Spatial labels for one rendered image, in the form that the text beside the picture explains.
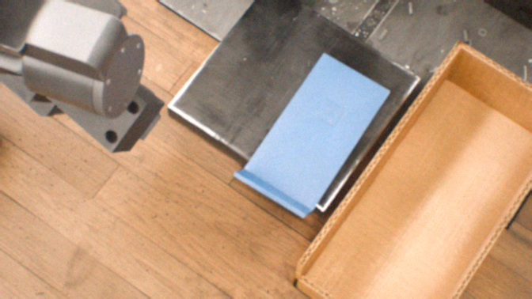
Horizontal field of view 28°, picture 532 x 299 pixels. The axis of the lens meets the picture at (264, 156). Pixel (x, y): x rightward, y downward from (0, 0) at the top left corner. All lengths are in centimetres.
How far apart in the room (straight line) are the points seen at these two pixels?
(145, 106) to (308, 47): 30
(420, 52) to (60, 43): 45
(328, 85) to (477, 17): 17
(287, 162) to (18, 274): 25
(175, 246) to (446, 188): 25
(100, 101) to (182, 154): 30
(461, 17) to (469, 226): 21
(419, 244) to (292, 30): 23
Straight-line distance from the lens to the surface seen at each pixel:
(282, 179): 92
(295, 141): 94
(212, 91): 96
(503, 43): 104
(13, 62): 69
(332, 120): 95
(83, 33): 65
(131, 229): 94
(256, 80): 96
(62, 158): 97
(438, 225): 95
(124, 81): 68
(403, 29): 103
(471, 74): 97
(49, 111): 80
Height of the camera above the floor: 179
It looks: 68 degrees down
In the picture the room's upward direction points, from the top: 6 degrees clockwise
